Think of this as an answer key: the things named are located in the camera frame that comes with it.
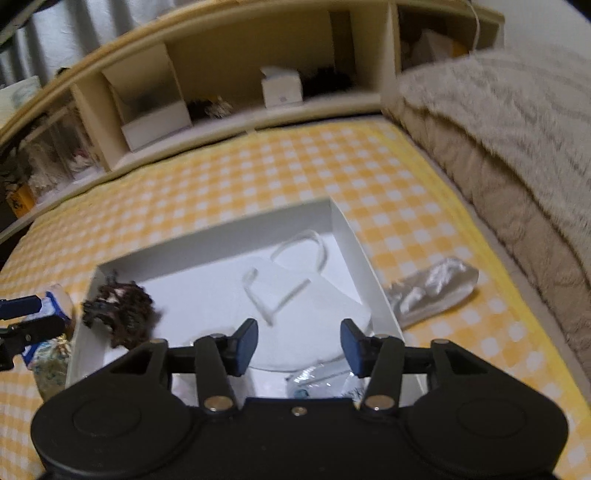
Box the clear plastic packet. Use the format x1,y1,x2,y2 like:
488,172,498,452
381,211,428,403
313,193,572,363
283,362,371,400

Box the white open lidded box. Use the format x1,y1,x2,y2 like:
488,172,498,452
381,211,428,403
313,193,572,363
103,43,193,152

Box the white shallow cardboard box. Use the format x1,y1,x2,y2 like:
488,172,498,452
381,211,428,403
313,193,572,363
65,196,408,412

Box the wooden shelf unit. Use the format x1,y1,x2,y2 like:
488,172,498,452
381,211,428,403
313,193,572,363
0,0,507,246

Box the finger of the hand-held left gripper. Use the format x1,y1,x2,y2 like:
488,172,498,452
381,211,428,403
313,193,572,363
0,296,44,320
0,316,66,371

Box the grey curtain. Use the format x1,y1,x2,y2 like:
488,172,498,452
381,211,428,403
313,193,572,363
0,0,154,89

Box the grey foil sachet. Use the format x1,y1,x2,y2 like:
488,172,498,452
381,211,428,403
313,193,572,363
380,257,480,330

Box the white plastic bag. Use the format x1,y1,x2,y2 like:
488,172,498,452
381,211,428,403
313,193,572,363
406,30,467,64

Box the cream doll in clear case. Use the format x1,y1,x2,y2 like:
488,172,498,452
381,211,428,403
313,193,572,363
18,133,59,195

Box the floral fabric pouch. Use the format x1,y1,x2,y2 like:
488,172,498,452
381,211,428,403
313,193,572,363
27,336,75,403

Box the white face mask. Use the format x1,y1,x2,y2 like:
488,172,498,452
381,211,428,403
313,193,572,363
184,230,373,371

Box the blue and white packet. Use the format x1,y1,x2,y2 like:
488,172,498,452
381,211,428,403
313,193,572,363
21,286,75,361

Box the white charging cable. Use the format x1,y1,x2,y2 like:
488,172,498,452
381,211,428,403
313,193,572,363
467,0,482,52

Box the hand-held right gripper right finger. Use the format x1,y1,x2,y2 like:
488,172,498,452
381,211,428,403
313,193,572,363
339,318,486,415

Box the white tissue box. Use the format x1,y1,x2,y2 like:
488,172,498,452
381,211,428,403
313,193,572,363
259,65,304,110

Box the pink doll in clear case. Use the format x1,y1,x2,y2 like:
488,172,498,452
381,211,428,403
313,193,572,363
50,107,101,177

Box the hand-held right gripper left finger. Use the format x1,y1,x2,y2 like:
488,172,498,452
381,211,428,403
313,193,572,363
110,318,260,415

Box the yellow printed box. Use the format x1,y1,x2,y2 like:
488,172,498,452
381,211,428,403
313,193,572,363
8,183,37,219

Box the rope bundle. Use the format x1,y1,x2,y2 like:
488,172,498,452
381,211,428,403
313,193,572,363
188,95,236,123

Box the dark knitted scrunchie bundle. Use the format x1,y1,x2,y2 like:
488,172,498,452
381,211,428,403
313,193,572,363
82,271,163,350

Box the beige fluffy blanket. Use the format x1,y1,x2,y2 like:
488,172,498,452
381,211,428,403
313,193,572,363
380,45,591,380

